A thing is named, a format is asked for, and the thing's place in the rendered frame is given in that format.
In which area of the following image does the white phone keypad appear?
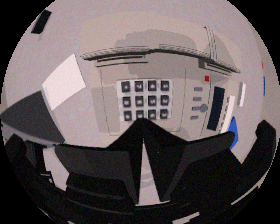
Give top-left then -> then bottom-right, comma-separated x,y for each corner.
116,78 -> 173,121

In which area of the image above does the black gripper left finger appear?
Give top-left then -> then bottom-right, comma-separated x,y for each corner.
54,118 -> 143,205

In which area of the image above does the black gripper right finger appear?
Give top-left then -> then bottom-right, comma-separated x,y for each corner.
142,118 -> 235,202

